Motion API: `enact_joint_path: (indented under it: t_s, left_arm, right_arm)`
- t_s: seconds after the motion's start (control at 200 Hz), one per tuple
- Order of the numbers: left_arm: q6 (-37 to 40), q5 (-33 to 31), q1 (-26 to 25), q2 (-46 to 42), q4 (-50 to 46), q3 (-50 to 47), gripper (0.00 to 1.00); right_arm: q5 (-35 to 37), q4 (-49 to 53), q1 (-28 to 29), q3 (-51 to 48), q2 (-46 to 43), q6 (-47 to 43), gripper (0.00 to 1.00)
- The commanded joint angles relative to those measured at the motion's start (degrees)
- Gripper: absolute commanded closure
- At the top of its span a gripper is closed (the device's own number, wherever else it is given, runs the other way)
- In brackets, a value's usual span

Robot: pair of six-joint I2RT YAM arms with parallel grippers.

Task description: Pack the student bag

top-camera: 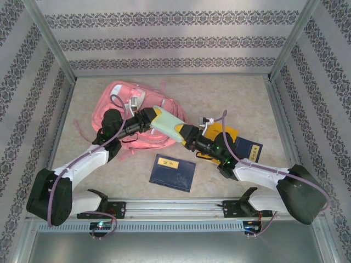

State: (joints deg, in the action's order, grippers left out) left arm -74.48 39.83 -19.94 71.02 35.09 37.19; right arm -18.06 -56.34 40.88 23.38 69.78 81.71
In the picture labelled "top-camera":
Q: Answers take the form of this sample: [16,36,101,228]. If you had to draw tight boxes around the right controller board blue light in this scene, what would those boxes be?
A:
[243,220,263,233]

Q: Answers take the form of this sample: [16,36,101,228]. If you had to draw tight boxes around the aluminium frame rail wide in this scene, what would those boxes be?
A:
[264,76,313,198]

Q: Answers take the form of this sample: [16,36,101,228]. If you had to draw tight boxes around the left controller board green light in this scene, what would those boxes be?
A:
[89,221,112,230]

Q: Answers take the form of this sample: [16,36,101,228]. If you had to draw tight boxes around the aluminium frame rail short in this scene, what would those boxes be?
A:
[73,71,271,78]

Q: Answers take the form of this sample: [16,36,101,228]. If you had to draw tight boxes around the navy notebook with yellow label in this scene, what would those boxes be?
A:
[149,153,197,195]

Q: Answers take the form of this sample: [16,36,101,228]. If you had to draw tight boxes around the aluminium frame post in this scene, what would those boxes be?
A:
[268,0,320,82]
[21,0,77,82]

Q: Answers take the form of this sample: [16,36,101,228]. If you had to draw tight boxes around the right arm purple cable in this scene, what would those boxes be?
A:
[216,110,331,238]

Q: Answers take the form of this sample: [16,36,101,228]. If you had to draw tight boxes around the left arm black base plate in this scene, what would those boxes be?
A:
[76,201,127,220]

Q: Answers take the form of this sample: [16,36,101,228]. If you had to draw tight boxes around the navy book with yellow spine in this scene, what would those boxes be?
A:
[233,136,263,162]

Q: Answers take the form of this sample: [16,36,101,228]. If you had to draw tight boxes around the pink school backpack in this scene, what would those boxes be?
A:
[73,79,190,162]

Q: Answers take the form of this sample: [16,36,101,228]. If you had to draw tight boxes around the slotted grey cable duct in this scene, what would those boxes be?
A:
[37,220,246,233]

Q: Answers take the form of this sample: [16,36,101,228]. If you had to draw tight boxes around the mint green pencil case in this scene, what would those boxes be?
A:
[150,105,185,144]

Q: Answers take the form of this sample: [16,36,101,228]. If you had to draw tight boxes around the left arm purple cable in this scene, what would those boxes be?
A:
[47,94,127,241]

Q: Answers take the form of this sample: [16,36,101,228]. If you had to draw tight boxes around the aluminium mounting rail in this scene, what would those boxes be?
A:
[26,197,323,220]

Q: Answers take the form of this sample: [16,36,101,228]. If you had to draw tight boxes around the yellow paperback book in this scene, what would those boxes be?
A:
[196,122,238,165]

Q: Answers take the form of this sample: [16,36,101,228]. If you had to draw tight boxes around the aluminium frame rail narrow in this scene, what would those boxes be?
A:
[37,78,77,200]

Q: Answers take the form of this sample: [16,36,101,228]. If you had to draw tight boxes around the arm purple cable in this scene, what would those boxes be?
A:
[47,94,127,241]
[216,110,331,238]

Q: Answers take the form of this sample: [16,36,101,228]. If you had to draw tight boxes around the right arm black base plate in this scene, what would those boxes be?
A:
[222,199,273,219]

